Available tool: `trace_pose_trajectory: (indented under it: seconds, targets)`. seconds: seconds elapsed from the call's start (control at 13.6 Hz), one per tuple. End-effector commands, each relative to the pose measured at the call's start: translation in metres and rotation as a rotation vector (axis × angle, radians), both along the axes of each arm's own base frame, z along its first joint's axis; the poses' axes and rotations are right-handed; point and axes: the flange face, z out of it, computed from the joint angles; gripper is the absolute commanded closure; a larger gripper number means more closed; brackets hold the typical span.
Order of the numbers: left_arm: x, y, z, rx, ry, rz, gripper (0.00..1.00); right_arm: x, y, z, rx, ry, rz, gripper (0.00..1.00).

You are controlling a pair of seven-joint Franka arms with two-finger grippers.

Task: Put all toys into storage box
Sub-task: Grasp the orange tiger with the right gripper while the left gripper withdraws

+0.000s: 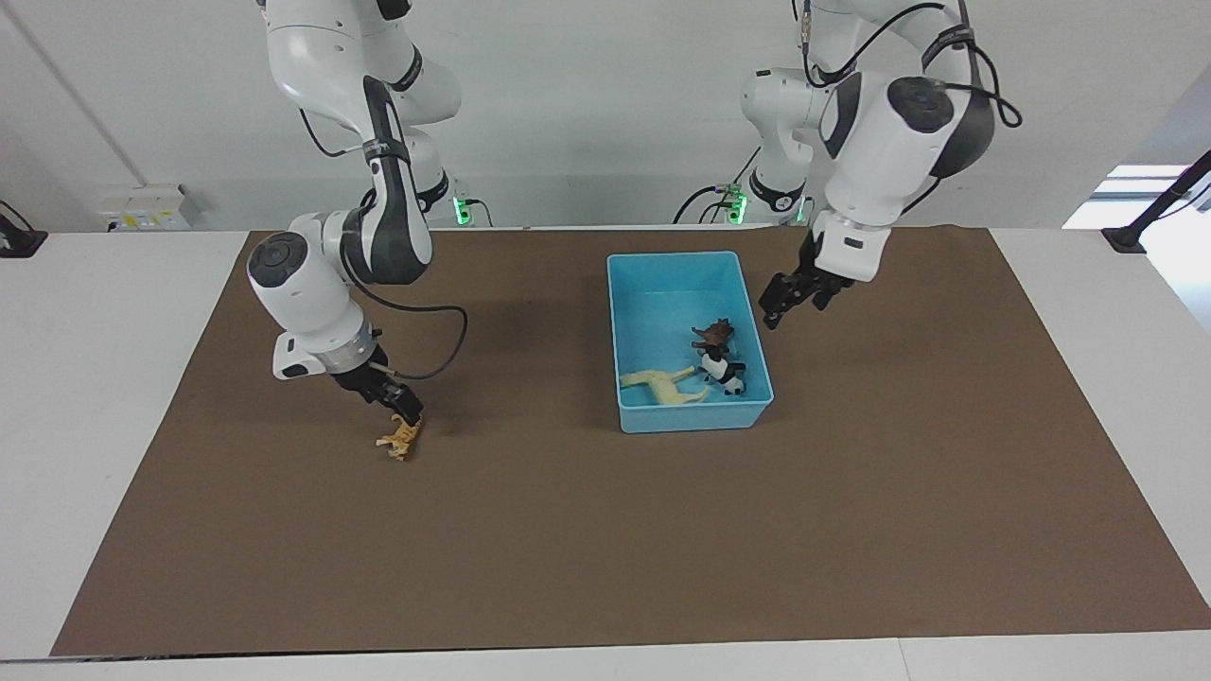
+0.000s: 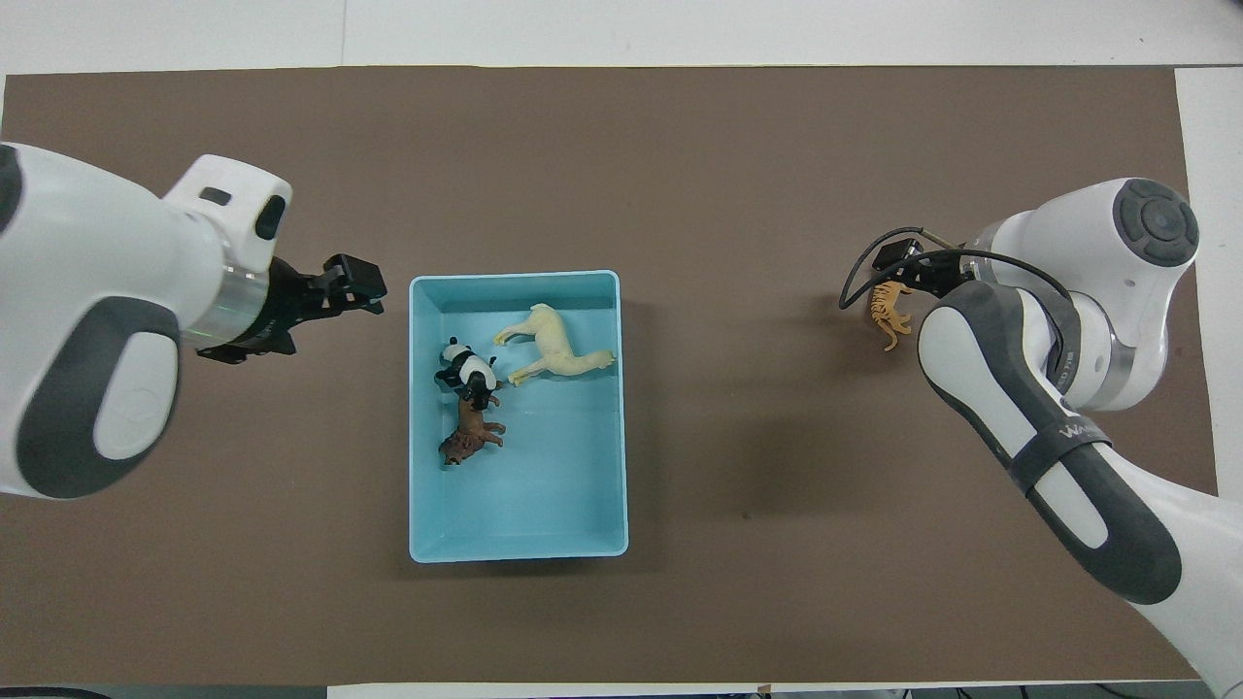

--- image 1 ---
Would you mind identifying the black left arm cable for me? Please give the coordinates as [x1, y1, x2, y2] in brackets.
[791, 0, 1025, 130]

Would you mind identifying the brown lion toy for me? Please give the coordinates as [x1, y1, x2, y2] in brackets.
[690, 318, 738, 354]

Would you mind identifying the white wall socket box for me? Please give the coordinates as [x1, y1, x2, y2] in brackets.
[98, 183, 202, 234]

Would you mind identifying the brown table mat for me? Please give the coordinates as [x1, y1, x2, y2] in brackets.
[49, 225, 1211, 657]

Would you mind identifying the orange striped tiger toy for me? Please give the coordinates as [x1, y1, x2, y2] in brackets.
[375, 415, 423, 463]

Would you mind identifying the black table clamp mount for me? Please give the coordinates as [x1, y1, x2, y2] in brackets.
[0, 200, 49, 259]

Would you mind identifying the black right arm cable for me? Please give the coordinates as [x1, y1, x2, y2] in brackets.
[339, 253, 470, 383]

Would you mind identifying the light blue storage box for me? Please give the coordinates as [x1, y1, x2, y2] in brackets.
[605, 250, 776, 435]

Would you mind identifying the cream white horse toy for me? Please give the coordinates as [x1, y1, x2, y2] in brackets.
[619, 366, 713, 409]

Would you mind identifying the black and white panda toy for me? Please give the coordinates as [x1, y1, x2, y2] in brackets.
[697, 344, 749, 397]

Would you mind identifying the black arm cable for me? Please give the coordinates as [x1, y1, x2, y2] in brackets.
[791, 0, 1025, 130]
[339, 253, 470, 383]

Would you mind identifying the black slanted stand pole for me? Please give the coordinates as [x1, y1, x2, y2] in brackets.
[1101, 148, 1211, 255]

